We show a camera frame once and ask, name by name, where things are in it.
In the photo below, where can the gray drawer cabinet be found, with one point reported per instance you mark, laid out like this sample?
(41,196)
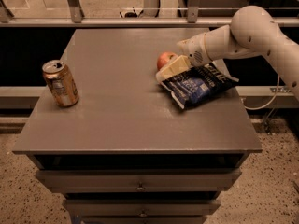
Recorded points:
(125,121)

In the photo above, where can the gold soda can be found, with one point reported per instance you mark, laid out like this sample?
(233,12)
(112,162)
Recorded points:
(60,82)

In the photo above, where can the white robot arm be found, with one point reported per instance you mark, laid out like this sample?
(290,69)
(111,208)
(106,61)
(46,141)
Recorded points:
(252,32)

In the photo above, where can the lower gray drawer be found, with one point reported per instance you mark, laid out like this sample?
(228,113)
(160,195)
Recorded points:
(141,208)

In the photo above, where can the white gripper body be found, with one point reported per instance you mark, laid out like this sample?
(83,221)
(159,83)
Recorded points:
(193,49)

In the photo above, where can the metal glass railing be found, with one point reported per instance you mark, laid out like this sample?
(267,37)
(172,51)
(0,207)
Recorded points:
(137,13)

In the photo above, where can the gray drawer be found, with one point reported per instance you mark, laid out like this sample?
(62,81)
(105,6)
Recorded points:
(138,181)
(141,208)

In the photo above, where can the blue chip bag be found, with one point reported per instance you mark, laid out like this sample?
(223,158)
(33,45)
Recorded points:
(193,87)

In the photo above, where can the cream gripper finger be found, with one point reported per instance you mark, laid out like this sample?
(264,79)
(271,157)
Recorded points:
(174,67)

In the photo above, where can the red apple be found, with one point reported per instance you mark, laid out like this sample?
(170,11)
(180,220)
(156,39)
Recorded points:
(164,58)

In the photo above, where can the upper gray drawer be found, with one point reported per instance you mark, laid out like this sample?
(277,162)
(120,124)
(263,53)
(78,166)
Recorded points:
(138,181)

